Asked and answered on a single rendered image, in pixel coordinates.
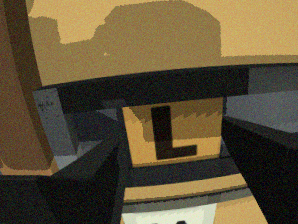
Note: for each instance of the tan tile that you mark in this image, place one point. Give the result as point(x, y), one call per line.
point(170, 133)

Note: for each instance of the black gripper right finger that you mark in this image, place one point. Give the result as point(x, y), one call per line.
point(268, 161)

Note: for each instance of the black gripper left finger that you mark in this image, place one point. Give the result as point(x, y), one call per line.
point(90, 190)

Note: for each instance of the white paper ticket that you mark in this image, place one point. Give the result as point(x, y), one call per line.
point(202, 214)

